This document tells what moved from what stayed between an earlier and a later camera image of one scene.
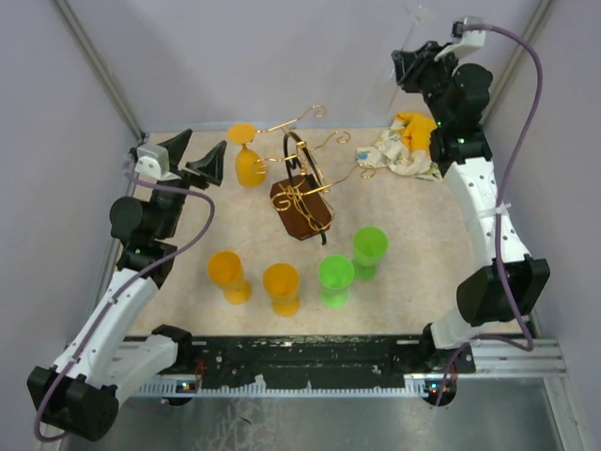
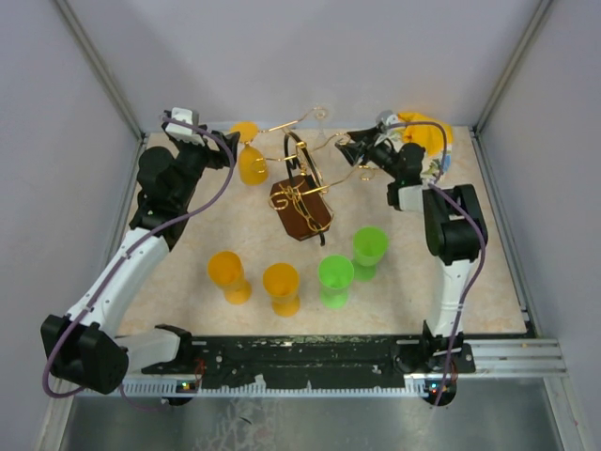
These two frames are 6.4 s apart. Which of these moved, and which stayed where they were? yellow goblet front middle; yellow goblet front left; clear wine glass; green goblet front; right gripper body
Moved: right gripper body; clear wine glass
Stayed: green goblet front; yellow goblet front left; yellow goblet front middle
